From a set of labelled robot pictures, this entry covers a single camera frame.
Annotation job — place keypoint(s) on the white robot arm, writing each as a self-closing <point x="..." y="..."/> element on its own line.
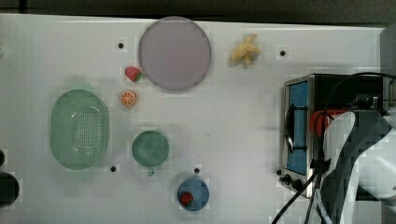
<point x="360" y="148"/>

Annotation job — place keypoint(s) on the silver black toaster oven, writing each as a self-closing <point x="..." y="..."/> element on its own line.
<point x="303" y="152"/>

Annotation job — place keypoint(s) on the purple round plate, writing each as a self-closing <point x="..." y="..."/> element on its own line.
<point x="175" y="53"/>

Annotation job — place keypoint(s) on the orange slice toy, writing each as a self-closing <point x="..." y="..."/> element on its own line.
<point x="128" y="98"/>

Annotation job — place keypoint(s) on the red toy strawberry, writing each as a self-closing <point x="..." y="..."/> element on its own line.
<point x="133" y="73"/>

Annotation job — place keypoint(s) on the small red strawberry in bowl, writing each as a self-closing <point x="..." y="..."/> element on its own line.
<point x="186" y="199"/>

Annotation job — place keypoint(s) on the green oval colander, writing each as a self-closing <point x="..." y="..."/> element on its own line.
<point x="78" y="129"/>

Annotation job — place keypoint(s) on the green cup with handle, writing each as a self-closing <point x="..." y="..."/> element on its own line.
<point x="150" y="149"/>

